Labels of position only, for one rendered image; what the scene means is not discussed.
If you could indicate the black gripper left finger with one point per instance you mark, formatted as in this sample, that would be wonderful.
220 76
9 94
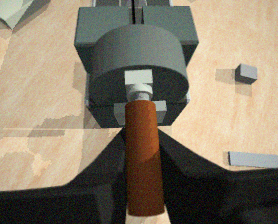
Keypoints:
97 195

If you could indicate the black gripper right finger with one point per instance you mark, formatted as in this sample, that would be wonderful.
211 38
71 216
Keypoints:
199 191

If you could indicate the light grey flat bar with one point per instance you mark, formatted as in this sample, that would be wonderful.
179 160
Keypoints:
252 159

